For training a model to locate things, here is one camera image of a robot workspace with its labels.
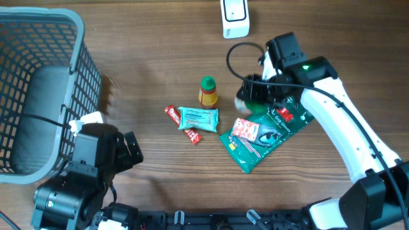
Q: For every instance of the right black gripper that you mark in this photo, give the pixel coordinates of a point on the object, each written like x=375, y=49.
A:
x=250, y=91

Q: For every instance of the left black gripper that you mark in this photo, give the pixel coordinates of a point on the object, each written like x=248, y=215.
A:
x=125, y=160

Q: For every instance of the green 3M gloves package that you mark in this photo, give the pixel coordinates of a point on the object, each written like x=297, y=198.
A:
x=275, y=127

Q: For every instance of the jar with green lid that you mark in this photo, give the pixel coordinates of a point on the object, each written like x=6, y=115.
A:
x=249, y=107

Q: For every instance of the orange white snack packet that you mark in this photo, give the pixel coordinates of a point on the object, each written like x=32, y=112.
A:
x=245, y=129

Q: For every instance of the red sauce bottle green cap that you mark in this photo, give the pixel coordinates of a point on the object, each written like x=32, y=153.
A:
x=208, y=96

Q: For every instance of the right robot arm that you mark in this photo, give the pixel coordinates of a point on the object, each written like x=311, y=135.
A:
x=378, y=196

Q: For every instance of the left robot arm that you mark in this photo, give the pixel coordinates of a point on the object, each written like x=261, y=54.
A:
x=71, y=201

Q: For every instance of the white barcode scanner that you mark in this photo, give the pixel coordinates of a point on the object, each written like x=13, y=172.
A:
x=235, y=18

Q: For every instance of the red Nescafe coffee stick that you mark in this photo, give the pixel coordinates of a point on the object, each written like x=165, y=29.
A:
x=173, y=113

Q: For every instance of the mint green tissue pack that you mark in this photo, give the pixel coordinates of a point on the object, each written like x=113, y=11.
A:
x=203, y=119

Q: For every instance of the grey plastic mesh basket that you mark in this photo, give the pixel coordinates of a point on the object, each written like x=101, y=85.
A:
x=48, y=78

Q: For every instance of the black aluminium mounting rail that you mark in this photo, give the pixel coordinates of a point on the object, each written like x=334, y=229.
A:
x=251, y=219

